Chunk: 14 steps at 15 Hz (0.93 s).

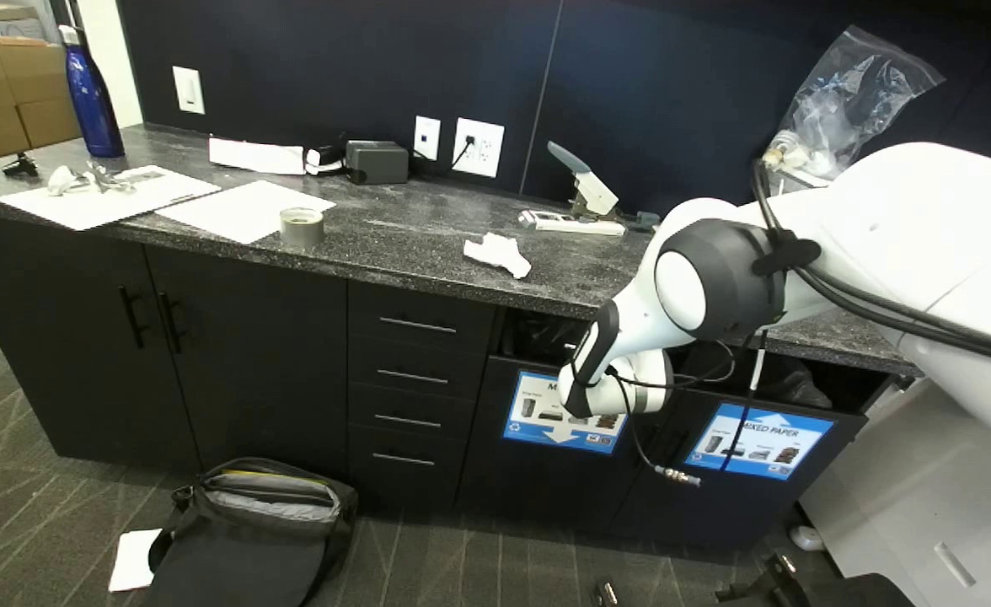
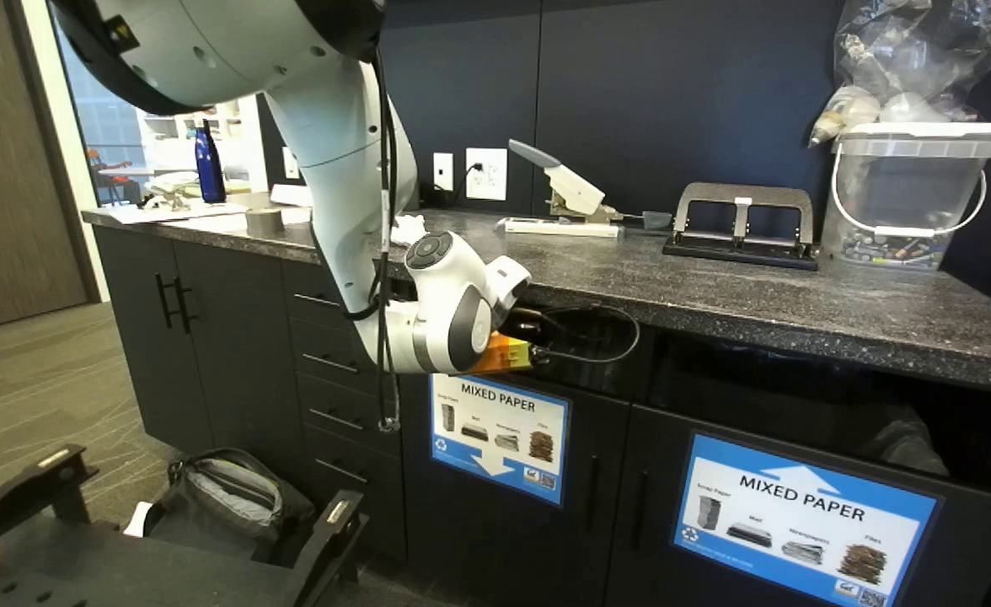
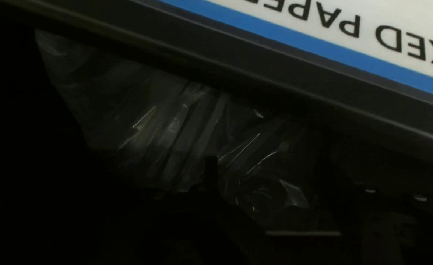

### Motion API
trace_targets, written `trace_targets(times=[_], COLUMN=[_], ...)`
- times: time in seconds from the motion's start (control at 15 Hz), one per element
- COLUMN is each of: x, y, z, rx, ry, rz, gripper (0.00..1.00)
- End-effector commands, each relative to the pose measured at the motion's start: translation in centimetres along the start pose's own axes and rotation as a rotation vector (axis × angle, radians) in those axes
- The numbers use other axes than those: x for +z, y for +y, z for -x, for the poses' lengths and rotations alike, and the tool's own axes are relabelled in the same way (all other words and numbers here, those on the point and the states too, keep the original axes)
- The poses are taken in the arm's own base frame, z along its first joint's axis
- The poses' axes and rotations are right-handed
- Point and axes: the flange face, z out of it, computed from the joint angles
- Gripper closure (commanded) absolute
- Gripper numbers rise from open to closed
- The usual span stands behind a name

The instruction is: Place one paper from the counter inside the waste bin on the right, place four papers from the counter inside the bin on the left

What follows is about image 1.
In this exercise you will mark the small white paper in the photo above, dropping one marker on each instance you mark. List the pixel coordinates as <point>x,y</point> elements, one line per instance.
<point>498,253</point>

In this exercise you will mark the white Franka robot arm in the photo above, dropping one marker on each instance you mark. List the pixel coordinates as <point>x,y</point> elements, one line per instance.
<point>946,225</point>

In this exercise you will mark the black bin liner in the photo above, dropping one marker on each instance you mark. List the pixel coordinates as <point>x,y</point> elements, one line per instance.
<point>799,387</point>
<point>540,334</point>

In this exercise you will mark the small white desk item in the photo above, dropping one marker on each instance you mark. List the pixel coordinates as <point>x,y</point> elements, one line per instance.
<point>569,221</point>

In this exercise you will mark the blue label with down arrow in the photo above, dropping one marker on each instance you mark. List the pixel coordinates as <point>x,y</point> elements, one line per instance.
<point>533,420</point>

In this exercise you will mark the black power adapter box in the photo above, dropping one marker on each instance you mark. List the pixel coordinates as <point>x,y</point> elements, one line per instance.
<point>379,162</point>

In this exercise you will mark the grey tape roll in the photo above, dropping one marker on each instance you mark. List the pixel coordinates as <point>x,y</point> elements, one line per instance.
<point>301,221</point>

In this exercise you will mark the black cabinet door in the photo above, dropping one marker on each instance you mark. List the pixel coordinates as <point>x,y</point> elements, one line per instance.
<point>60,340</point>
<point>253,359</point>

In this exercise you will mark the flat white paper sheet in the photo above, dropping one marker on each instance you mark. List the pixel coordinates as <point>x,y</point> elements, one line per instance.
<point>101,204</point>
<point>237,211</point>

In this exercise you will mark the white paper stack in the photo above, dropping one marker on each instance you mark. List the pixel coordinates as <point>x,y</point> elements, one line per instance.
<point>253,157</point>

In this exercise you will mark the blue label with up arrow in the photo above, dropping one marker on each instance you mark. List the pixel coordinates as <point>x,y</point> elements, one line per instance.
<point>776,440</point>

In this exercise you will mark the black and grey backpack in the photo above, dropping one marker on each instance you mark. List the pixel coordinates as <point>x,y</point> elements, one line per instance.
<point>252,536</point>

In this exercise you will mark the clear plastic bag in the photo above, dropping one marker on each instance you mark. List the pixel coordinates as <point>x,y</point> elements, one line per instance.
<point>855,95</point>

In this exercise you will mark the small white paper slip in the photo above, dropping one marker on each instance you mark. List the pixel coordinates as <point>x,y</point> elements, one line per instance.
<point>133,561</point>

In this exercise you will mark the small pale trinket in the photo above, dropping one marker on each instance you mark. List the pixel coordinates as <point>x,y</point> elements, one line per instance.
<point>67,180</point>

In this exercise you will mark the blue water bottle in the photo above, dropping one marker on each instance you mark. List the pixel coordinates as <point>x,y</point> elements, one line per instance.
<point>92,103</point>

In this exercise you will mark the white office printer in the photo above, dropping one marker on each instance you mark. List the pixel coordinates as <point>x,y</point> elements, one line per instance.
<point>910,528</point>

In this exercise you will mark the small black desk item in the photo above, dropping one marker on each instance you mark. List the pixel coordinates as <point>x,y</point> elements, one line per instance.
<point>20,171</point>

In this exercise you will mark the brown cardboard box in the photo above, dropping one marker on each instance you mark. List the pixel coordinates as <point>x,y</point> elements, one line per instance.
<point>0,103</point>

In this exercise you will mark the large white wall outlet plate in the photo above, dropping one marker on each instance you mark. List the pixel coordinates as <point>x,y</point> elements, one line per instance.
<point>481,148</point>

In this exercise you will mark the small white wall outlet plate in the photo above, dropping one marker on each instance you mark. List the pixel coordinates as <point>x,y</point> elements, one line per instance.
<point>427,140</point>

